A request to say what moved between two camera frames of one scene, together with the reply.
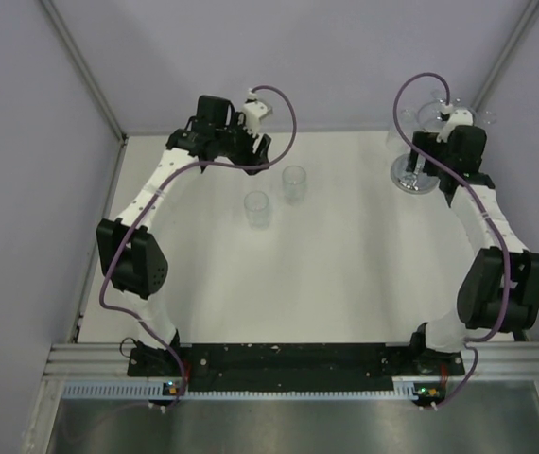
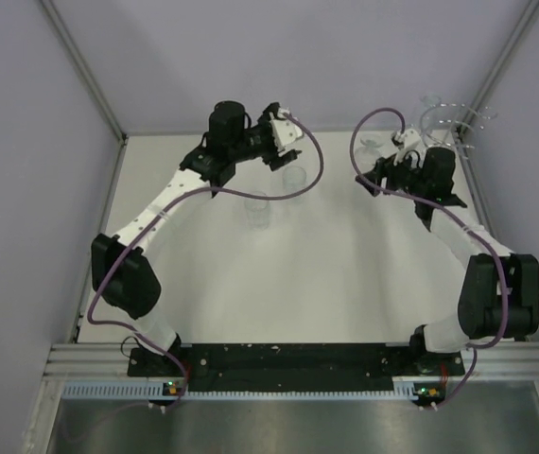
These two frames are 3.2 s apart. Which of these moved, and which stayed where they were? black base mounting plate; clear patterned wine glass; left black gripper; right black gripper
Moved: left black gripper; right black gripper
Stayed: black base mounting plate; clear patterned wine glass
